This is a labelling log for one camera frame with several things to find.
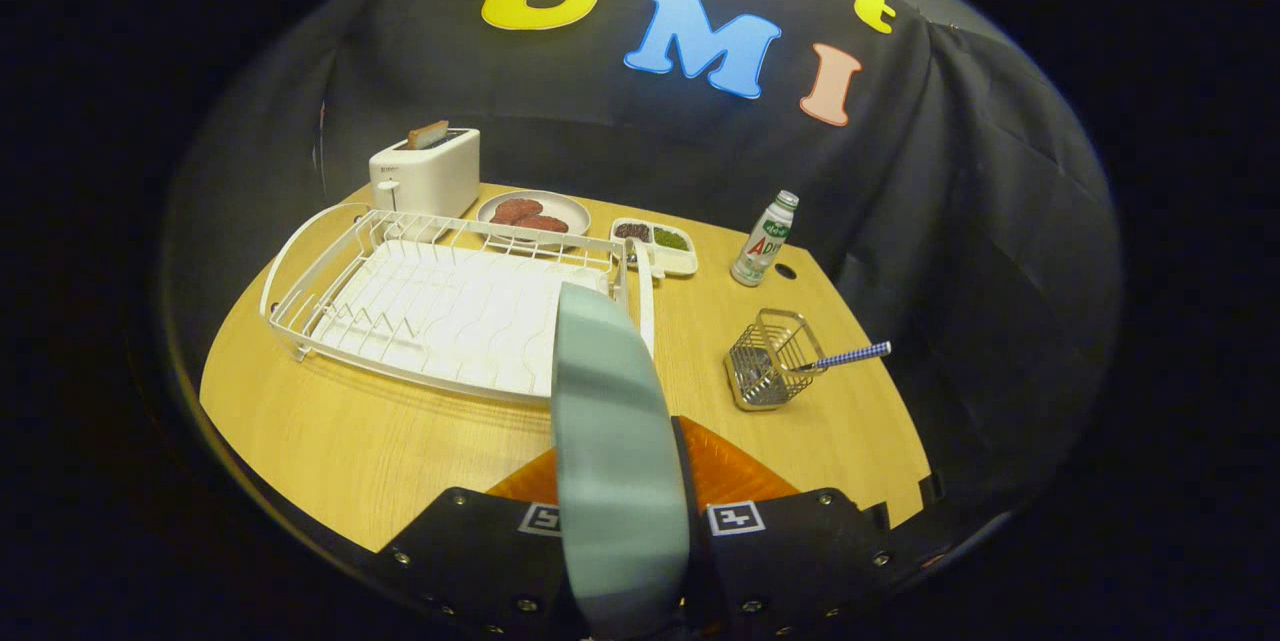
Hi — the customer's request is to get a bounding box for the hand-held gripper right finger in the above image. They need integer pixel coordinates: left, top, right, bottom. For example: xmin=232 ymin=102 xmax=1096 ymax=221
xmin=672 ymin=416 xmax=893 ymax=637

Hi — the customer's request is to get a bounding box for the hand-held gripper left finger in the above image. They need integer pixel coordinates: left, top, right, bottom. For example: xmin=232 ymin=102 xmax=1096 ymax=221
xmin=375 ymin=446 xmax=586 ymax=637

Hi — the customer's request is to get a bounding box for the light green plate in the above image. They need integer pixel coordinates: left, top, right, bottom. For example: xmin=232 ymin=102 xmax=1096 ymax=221
xmin=551 ymin=282 xmax=693 ymax=640

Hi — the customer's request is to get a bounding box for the metal wire basket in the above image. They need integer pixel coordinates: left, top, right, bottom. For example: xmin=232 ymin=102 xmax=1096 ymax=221
xmin=724 ymin=308 xmax=827 ymax=412

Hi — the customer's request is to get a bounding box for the checkered handle spoon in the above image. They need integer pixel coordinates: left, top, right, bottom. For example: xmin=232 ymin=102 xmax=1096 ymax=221
xmin=790 ymin=341 xmax=893 ymax=374

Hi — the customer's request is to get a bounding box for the white wire dish rack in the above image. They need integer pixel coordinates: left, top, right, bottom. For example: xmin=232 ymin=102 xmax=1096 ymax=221
xmin=259 ymin=203 xmax=666 ymax=407

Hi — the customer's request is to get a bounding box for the white divided dish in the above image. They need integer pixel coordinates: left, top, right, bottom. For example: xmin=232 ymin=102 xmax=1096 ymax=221
xmin=610 ymin=217 xmax=699 ymax=277

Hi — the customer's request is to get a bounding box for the beige round plate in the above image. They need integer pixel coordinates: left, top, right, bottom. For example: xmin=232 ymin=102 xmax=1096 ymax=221
xmin=476 ymin=189 xmax=592 ymax=247

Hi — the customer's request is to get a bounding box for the white drink bottle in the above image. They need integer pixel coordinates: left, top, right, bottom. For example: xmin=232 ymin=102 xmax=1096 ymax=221
xmin=730 ymin=189 xmax=800 ymax=288

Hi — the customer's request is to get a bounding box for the white toaster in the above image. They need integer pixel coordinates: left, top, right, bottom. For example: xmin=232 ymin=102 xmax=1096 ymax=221
xmin=368 ymin=128 xmax=482 ymax=219

